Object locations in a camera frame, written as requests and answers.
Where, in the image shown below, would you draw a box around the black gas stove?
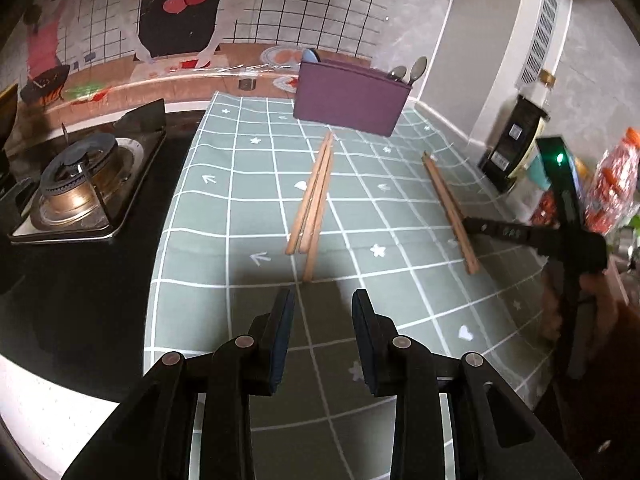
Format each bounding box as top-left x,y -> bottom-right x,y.
1,100 -> 202,402

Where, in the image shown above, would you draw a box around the soy sauce bottle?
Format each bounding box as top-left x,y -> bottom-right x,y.
480,68 -> 555,194

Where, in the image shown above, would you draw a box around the yellow lid spice jar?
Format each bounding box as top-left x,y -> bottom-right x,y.
528,157 -> 590,226

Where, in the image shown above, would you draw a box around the teal cap salt shaker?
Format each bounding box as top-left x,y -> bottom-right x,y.
506,152 -> 550,223

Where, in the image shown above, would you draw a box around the green checkered table mat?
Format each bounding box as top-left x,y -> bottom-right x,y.
143,92 -> 548,479

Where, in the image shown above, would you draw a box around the person right hand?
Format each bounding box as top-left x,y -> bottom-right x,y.
539,260 -> 639,363

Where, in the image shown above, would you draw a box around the black pan with lid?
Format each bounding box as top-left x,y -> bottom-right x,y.
0,84 -> 18,148

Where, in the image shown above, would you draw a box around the purple utensil holder box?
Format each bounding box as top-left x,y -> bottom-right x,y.
293,60 -> 411,138

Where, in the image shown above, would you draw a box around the orange cap chili bottle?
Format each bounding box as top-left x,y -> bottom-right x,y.
585,127 -> 639,235

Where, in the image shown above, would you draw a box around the blue plastic spoon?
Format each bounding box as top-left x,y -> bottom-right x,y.
302,49 -> 320,63

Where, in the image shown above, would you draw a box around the black spoon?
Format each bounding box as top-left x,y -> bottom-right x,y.
408,56 -> 428,86
387,65 -> 407,82

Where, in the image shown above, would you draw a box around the white ventilation grille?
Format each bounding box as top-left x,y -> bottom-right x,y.
516,0 -> 558,88

